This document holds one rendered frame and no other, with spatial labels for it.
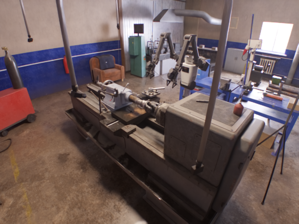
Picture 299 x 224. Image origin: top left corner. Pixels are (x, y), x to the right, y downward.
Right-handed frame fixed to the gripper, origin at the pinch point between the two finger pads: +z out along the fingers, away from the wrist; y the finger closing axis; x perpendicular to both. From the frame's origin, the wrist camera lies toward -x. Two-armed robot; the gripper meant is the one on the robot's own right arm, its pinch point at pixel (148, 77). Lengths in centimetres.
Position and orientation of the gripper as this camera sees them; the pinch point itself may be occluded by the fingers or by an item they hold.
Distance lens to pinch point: 238.3
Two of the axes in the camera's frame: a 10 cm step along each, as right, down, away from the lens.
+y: 5.9, 4.0, -7.0
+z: -4.0, 9.0, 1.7
